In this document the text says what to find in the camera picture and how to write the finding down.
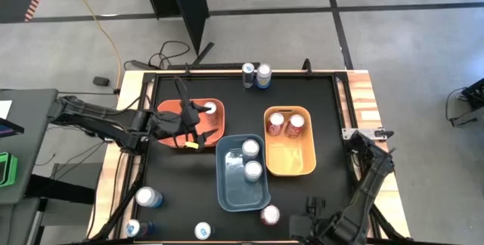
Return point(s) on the white paper sheet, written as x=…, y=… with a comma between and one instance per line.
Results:
x=4, y=109

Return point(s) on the yellow plastic bin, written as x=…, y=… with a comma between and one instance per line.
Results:
x=291, y=158

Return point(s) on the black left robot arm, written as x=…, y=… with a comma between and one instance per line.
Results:
x=94, y=120

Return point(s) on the yellow label tag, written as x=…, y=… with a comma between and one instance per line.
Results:
x=191, y=145

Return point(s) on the orange plastic bin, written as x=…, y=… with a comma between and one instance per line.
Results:
x=168, y=106

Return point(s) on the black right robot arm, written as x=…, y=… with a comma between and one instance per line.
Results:
x=372, y=177

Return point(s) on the black rig strut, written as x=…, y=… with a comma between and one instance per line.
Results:
x=385, y=219
x=107, y=224

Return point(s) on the silver metal bracket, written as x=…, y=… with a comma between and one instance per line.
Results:
x=359, y=133

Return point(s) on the black power adapter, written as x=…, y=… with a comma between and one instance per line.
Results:
x=101, y=81

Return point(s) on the green plastic frame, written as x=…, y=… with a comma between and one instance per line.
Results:
x=7, y=169

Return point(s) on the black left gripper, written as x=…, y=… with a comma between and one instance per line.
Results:
x=170, y=126

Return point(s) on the grey seat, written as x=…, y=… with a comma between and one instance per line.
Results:
x=15, y=222

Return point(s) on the white blue soda can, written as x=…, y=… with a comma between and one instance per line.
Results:
x=250, y=148
x=148, y=197
x=253, y=170
x=263, y=75

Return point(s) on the black bar behind table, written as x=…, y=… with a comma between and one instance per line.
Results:
x=215, y=66

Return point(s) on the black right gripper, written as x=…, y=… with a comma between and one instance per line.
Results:
x=323, y=231

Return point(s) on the grey desk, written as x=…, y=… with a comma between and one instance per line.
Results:
x=30, y=143

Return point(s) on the red cola can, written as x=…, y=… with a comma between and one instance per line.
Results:
x=270, y=214
x=295, y=125
x=275, y=123

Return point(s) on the blue silver energy drink can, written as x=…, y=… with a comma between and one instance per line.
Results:
x=203, y=230
x=138, y=228
x=247, y=75
x=212, y=114

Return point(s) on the black floor equipment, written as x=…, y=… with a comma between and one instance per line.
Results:
x=472, y=101

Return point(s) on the black standing panel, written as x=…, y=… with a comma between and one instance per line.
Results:
x=177, y=3

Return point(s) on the black desk foot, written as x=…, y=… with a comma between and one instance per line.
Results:
x=60, y=192

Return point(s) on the blue-grey plastic bin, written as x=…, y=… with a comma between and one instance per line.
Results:
x=234, y=188

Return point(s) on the dark tablet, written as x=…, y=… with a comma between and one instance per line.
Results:
x=9, y=128

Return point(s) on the black table clamp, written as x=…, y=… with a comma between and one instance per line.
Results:
x=308, y=67
x=186, y=69

